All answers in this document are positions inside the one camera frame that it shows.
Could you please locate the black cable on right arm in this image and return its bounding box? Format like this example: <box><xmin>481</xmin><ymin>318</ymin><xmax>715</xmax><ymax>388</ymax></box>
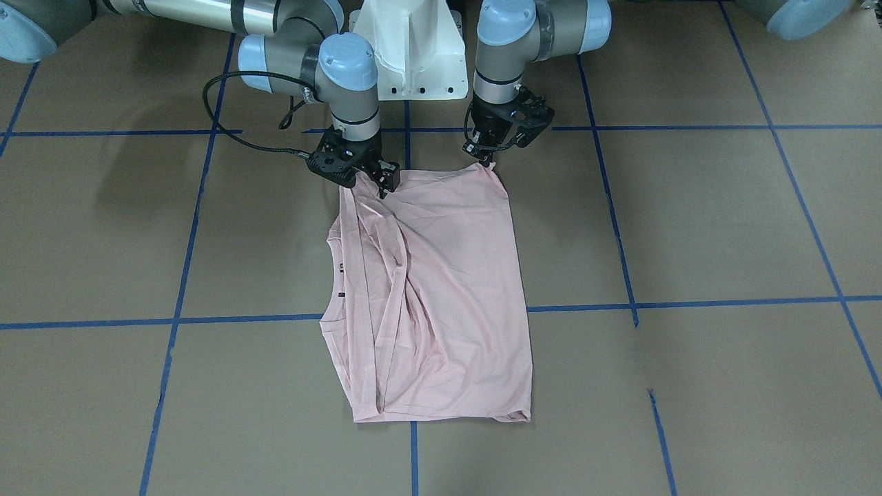
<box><xmin>202</xmin><ymin>70</ymin><xmax>321</xmax><ymax>161</ymax></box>

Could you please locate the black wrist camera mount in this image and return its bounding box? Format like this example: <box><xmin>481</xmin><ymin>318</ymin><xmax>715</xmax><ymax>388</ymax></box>
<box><xmin>305</xmin><ymin>129</ymin><xmax>356</xmax><ymax>188</ymax></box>
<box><xmin>505</xmin><ymin>85</ymin><xmax>555</xmax><ymax>148</ymax></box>

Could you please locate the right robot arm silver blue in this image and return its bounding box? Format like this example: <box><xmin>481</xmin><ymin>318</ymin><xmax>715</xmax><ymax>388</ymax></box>
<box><xmin>1</xmin><ymin>1</ymin><xmax>400</xmax><ymax>198</ymax></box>

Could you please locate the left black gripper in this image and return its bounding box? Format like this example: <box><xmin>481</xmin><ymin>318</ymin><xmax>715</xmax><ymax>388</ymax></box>
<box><xmin>463</xmin><ymin>101</ymin><xmax>513</xmax><ymax>167</ymax></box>

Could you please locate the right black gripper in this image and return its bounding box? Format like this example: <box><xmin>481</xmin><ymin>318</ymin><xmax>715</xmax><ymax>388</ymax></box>
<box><xmin>334</xmin><ymin>131</ymin><xmax>400</xmax><ymax>200</ymax></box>

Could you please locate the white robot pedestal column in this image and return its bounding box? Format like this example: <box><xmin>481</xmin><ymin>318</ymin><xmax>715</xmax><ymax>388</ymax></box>
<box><xmin>349</xmin><ymin>1</ymin><xmax>469</xmax><ymax>101</ymax></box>

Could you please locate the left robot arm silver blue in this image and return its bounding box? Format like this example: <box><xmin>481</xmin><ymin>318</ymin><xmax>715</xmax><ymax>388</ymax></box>
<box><xmin>462</xmin><ymin>1</ymin><xmax>613</xmax><ymax>166</ymax></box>

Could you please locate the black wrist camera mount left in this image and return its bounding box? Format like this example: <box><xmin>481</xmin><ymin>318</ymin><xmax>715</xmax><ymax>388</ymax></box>
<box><xmin>505</xmin><ymin>85</ymin><xmax>555</xmax><ymax>148</ymax></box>

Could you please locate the pink Snoopy t-shirt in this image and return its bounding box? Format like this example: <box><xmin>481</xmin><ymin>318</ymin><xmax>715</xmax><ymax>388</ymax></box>
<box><xmin>319</xmin><ymin>163</ymin><xmax>533</xmax><ymax>423</ymax></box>

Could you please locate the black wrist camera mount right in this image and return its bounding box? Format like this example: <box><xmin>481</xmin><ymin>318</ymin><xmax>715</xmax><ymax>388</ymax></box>
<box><xmin>305</xmin><ymin>129</ymin><xmax>356</xmax><ymax>188</ymax></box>

